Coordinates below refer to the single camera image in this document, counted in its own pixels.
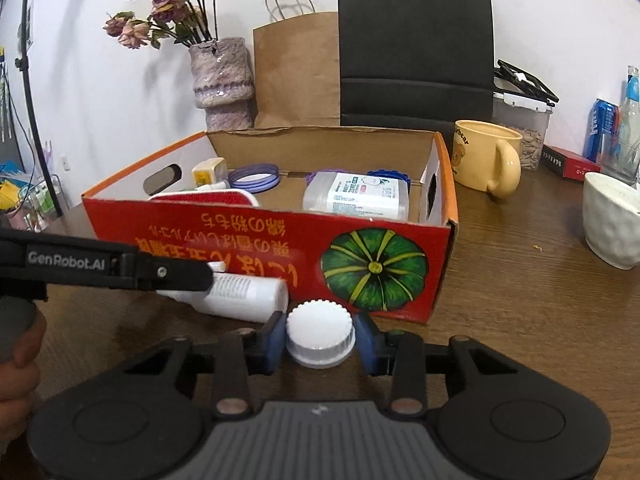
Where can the person's left hand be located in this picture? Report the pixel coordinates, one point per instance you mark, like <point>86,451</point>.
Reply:
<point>20,385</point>

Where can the small yellow white bottle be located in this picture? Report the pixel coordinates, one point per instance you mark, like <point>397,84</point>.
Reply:
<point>209,170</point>

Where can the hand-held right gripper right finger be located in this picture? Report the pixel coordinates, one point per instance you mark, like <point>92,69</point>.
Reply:
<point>366,344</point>

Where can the red white flat packet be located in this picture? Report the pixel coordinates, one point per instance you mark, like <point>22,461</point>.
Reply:
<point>205,199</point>

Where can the dried pink roses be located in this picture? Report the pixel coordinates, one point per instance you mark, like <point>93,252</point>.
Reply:
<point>165,0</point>

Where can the flat red box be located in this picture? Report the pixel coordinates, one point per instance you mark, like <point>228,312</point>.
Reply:
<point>570,160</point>

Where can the black container lid frame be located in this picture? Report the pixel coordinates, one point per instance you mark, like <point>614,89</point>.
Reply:
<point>542,91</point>

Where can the blue drink can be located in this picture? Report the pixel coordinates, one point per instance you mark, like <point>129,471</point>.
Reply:
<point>602,130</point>

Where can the blue toothed plastic lid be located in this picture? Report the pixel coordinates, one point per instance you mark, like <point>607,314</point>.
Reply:
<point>400,177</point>

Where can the black paper bag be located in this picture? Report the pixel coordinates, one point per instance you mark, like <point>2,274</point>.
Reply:
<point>415,50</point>

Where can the yellow plastic bag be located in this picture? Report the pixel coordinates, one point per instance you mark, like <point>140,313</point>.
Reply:
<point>7,195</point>

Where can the clear wet wipes pack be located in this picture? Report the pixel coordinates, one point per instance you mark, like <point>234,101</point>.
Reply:
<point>355,195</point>

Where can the white ceramic bowl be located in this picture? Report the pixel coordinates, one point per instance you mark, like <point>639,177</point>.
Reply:
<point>612,220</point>

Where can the white ribbed bottle cap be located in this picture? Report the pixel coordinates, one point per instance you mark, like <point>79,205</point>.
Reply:
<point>320,332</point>

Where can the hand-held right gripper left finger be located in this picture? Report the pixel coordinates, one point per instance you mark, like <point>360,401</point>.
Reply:
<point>272,345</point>

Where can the red cardboard box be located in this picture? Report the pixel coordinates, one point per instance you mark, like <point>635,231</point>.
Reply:
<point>280,255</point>

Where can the yellow ceramic mug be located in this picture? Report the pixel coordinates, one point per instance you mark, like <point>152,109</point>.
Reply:
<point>480,160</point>

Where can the brown paper bag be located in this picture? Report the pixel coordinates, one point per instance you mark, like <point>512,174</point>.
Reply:
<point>300,70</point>

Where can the clear plastic seed container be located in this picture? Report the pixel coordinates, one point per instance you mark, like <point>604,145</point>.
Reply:
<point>530,135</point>

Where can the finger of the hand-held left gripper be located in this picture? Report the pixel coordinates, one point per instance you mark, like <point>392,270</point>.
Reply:
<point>175,272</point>

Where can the clear plastic bottle blue label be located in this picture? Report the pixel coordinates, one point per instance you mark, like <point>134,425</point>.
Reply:
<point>627,130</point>

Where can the white plastic bottle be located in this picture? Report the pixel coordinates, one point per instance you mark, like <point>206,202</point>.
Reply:
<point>240,297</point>

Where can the pink mottled ceramic vase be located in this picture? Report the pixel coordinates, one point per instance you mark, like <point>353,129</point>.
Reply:
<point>222,80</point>

